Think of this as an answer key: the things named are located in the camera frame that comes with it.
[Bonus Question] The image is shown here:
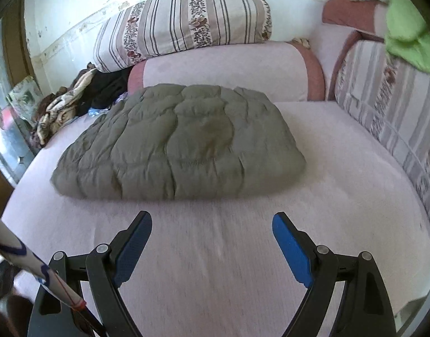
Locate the striped floral bolster cushion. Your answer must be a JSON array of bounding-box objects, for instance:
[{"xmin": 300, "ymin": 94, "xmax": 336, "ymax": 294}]
[{"xmin": 92, "ymin": 0, "xmax": 273, "ymax": 74}]

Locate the beige patterned cloth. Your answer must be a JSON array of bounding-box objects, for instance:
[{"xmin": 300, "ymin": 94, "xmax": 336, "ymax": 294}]
[{"xmin": 31, "ymin": 67, "xmax": 100, "ymax": 146}]

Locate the green cloth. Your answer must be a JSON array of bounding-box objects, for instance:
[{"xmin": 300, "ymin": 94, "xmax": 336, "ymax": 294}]
[{"xmin": 383, "ymin": 0, "xmax": 430, "ymax": 76}]

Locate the striped floral back cushion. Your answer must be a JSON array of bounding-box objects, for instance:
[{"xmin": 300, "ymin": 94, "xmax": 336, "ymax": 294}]
[{"xmin": 334, "ymin": 40, "xmax": 430, "ymax": 250}]

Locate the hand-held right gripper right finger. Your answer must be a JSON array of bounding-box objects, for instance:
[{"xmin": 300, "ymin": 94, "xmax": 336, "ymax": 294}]
[{"xmin": 273, "ymin": 212, "xmax": 396, "ymax": 337}]

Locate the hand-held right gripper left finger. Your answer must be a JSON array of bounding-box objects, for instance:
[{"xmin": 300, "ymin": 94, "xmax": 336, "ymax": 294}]
[{"xmin": 27, "ymin": 211, "xmax": 152, "ymax": 337}]

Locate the white printed strap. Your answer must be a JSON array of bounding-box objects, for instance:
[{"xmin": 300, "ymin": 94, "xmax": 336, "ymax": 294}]
[{"xmin": 0, "ymin": 207, "xmax": 107, "ymax": 337}]

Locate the olive quilted jacket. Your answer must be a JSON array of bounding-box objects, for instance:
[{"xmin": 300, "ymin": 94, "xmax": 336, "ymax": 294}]
[{"xmin": 51, "ymin": 83, "xmax": 307, "ymax": 201}]

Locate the floral printed box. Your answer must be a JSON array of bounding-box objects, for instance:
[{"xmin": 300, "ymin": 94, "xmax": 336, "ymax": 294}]
[{"xmin": 6, "ymin": 75, "xmax": 44, "ymax": 129}]

